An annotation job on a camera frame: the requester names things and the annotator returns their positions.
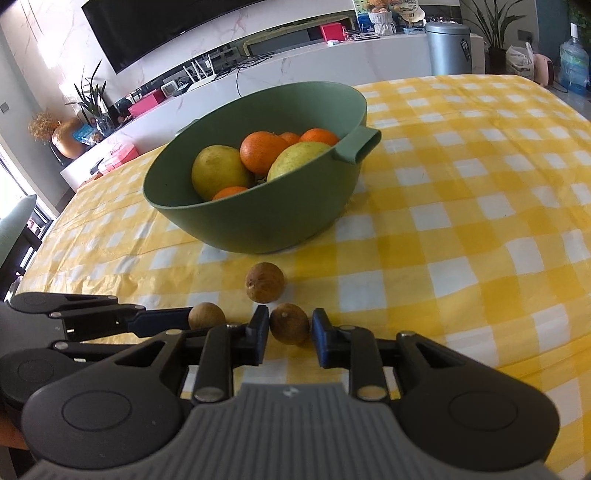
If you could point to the white woven basket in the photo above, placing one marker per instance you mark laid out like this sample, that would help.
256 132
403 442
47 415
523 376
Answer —
383 23

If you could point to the pink box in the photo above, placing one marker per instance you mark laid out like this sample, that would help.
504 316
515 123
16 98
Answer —
145 104

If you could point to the grey metal trash can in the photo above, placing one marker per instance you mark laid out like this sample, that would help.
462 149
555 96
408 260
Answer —
448 48

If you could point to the thin-leaved plant in vase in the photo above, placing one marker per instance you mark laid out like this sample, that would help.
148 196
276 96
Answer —
94 106

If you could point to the left lemon in bowl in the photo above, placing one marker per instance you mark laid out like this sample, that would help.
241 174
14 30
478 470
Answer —
217 168

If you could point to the white router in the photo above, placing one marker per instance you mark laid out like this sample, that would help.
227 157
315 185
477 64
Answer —
199 78

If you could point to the green bowl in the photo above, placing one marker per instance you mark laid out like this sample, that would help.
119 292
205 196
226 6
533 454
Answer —
258 217

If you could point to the blue water jug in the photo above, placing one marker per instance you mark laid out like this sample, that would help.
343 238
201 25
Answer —
574 64

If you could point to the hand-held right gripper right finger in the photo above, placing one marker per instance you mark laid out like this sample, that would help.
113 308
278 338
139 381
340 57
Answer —
325 339

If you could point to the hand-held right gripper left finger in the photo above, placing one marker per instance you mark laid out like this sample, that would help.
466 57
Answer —
259 334

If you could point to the red box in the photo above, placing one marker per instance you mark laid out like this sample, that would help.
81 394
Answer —
331 33

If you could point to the white media console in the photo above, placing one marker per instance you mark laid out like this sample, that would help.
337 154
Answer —
300 60

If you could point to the stack of pink boxes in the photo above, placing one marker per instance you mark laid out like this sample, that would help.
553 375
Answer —
117 158

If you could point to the small white device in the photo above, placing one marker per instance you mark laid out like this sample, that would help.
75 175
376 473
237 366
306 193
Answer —
170 87

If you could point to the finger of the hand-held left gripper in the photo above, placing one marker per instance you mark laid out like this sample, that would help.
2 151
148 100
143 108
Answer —
159 321
92 346

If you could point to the yellow pear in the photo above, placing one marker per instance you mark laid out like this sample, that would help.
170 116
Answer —
295 158

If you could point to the black television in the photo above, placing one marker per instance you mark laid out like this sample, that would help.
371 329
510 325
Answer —
184 27

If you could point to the orange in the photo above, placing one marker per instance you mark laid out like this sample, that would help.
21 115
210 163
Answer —
290 137
263 150
229 192
318 137

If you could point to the white plastic bag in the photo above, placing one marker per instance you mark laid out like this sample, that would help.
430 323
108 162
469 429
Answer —
519 62

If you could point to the yellow checkered tablecloth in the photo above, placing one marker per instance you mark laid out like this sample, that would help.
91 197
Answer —
461 207

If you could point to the round brown vase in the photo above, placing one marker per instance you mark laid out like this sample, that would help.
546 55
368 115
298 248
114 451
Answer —
67 141

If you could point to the brown longan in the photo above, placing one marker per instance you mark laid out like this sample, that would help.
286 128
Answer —
289 323
207 315
264 282

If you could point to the potted plant in black pot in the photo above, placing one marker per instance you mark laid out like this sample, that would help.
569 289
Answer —
496 41

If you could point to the small pink appliance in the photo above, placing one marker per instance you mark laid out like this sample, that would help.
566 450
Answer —
544 69

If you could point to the green chair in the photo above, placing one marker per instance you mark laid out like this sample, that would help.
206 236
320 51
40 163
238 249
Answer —
16 226

